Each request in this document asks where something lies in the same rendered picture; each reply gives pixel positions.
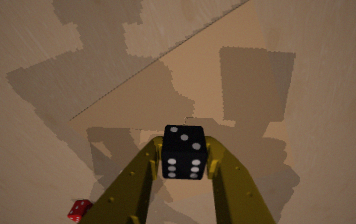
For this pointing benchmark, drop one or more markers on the black die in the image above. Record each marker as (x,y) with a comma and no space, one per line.
(184,152)

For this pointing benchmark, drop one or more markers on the red die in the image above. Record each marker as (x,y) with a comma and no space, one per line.
(79,209)

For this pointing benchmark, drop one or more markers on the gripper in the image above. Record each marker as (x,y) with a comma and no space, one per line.
(236,197)

